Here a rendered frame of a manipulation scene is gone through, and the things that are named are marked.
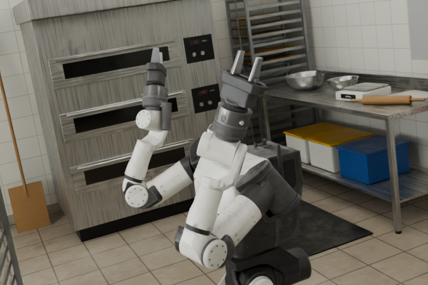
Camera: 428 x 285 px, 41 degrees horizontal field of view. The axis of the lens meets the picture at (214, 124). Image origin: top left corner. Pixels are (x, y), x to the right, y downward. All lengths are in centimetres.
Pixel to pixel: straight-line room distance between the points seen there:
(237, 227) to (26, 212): 416
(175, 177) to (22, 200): 366
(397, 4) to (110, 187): 280
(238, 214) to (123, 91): 332
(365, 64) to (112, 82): 227
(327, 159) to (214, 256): 359
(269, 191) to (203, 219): 23
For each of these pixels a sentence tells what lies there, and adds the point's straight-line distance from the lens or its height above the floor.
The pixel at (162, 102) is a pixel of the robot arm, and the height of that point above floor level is 147.
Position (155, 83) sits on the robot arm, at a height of 153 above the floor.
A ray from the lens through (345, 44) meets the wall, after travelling 555.
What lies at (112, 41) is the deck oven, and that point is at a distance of 472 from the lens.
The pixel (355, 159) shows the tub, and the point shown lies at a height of 41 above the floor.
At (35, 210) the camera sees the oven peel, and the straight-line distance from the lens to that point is 556.
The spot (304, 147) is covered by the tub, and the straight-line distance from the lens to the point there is 525.
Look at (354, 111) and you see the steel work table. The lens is 427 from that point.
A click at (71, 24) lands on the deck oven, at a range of 466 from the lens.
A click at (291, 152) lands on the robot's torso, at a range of 180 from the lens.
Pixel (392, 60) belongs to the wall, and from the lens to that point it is 508.
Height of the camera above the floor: 177
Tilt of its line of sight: 12 degrees down
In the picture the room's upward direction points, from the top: 8 degrees counter-clockwise
